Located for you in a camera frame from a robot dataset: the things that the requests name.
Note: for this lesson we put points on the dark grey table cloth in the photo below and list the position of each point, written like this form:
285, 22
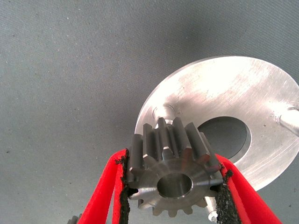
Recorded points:
70, 70

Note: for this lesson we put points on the round metal carrier plate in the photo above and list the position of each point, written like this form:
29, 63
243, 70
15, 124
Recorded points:
222, 88

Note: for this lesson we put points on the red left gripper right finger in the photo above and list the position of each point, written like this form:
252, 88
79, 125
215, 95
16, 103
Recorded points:
240, 200

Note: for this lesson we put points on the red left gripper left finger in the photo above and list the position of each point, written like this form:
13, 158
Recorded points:
102, 193

